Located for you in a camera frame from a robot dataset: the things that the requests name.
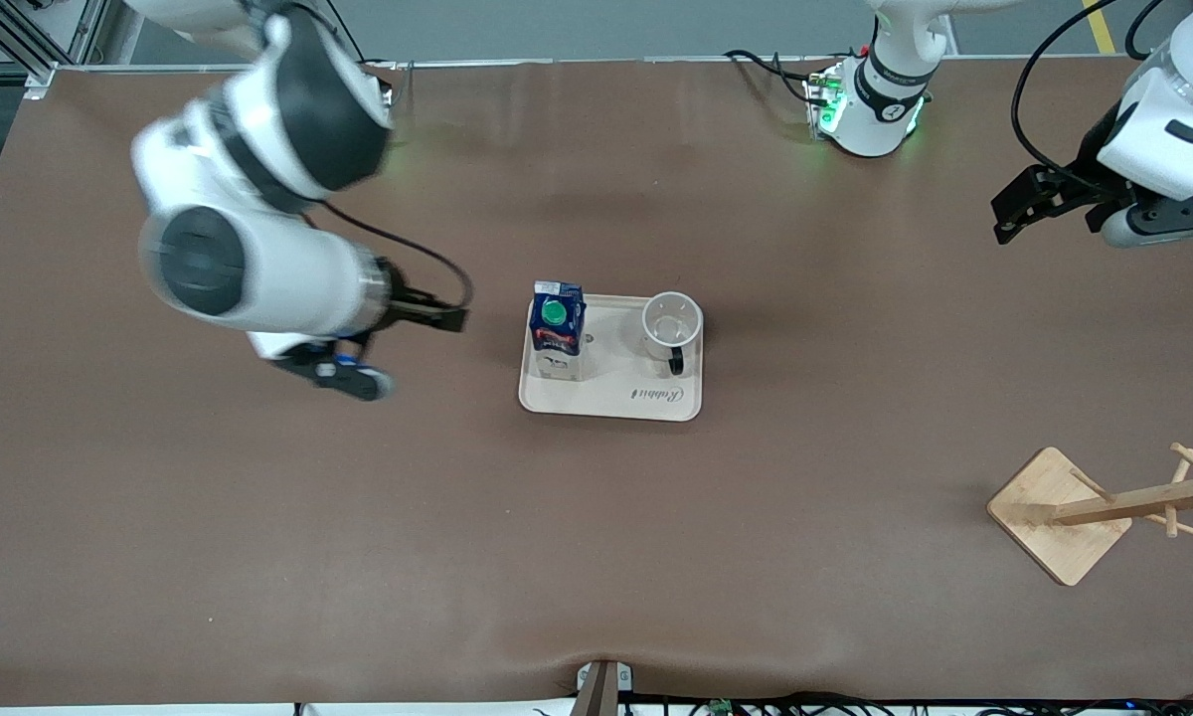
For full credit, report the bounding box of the black right base cable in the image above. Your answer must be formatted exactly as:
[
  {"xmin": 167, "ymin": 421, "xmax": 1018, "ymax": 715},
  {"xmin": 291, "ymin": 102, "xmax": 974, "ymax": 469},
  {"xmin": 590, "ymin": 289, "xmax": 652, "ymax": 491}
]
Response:
[{"xmin": 333, "ymin": 10, "xmax": 404, "ymax": 71}]

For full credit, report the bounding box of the black left base cable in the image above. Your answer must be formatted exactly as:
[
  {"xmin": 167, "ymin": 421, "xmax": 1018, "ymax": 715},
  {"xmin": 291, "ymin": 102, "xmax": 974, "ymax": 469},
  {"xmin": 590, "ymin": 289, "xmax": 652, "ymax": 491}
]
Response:
[{"xmin": 724, "ymin": 48, "xmax": 826, "ymax": 105}]

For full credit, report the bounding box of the white smiley cup black handle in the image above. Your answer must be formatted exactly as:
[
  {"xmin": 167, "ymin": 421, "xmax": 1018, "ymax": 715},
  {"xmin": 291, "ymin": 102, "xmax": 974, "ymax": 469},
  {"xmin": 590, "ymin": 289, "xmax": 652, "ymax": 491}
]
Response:
[{"xmin": 641, "ymin": 291, "xmax": 704, "ymax": 377}]

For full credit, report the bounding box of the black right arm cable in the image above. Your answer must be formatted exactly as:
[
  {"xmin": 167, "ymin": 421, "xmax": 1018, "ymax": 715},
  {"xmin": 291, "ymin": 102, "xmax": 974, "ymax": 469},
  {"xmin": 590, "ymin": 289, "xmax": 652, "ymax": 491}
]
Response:
[{"xmin": 303, "ymin": 199, "xmax": 475, "ymax": 311}]

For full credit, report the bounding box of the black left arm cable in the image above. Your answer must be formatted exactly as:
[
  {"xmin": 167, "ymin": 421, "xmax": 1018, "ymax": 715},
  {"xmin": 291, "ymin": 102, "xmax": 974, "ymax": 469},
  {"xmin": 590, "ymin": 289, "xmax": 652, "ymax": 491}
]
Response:
[{"xmin": 1012, "ymin": 0, "xmax": 1169, "ymax": 177}]

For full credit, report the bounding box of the wooden mug tree stand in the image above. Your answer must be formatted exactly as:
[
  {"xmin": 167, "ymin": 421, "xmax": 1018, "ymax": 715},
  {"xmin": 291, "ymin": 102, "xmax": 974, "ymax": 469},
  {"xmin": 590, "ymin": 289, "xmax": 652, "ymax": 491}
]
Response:
[{"xmin": 986, "ymin": 442, "xmax": 1193, "ymax": 587}]

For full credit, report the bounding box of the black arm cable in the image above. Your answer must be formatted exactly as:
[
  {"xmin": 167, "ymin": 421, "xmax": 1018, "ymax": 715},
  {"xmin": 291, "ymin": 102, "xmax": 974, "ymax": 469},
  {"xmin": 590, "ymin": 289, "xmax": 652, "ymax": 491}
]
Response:
[
  {"xmin": 1012, "ymin": 0, "xmax": 1169, "ymax": 177},
  {"xmin": 303, "ymin": 199, "xmax": 475, "ymax": 311}
]

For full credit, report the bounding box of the aluminium frame profile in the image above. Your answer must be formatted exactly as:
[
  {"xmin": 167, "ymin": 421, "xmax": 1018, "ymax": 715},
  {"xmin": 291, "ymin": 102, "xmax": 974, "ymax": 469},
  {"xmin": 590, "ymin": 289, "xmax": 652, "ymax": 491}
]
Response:
[{"xmin": 0, "ymin": 0, "xmax": 110, "ymax": 98}]

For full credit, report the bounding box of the blue white milk carton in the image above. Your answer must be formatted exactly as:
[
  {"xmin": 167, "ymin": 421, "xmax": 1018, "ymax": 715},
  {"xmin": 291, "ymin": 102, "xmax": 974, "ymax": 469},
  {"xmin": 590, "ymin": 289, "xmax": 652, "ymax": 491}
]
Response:
[{"xmin": 528, "ymin": 280, "xmax": 587, "ymax": 382}]

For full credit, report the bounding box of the cream tray with bear print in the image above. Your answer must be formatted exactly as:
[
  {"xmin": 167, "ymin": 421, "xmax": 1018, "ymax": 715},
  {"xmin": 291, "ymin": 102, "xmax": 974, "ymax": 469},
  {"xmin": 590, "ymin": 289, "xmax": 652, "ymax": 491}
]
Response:
[{"xmin": 518, "ymin": 292, "xmax": 705, "ymax": 423}]

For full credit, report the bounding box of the black base cable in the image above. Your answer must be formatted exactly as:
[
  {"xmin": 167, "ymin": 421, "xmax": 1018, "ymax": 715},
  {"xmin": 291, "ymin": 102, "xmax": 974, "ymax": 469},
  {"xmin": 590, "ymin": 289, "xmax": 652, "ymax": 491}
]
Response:
[
  {"xmin": 333, "ymin": 10, "xmax": 404, "ymax": 71},
  {"xmin": 724, "ymin": 48, "xmax": 826, "ymax": 105}
]

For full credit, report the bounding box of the metal table edge bracket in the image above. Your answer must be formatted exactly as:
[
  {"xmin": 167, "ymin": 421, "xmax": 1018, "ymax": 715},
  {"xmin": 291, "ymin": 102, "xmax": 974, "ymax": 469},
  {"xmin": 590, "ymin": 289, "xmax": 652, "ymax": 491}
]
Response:
[{"xmin": 577, "ymin": 659, "xmax": 634, "ymax": 716}]

